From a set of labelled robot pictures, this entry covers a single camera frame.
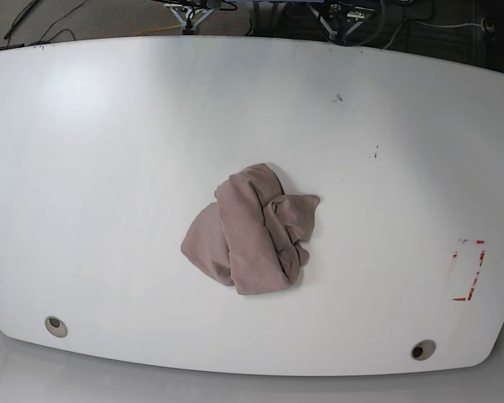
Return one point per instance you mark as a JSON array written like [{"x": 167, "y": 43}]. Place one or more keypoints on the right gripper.
[{"x": 189, "y": 18}]

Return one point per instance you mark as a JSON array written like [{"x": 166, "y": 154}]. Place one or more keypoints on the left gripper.
[{"x": 341, "y": 23}]

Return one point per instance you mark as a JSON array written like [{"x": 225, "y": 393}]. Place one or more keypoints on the mauve t-shirt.
[{"x": 251, "y": 237}]

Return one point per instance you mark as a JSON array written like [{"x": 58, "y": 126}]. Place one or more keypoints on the red tape rectangle marking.
[{"x": 467, "y": 263}]

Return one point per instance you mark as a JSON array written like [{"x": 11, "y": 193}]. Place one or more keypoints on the left table grommet hole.
[{"x": 56, "y": 327}]

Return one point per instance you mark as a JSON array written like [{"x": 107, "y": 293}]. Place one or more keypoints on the table grommet hole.
[
  {"x": 423, "y": 350},
  {"x": 56, "y": 327}
]

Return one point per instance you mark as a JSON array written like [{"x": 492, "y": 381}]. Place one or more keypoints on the right table grommet hole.
[{"x": 423, "y": 350}]

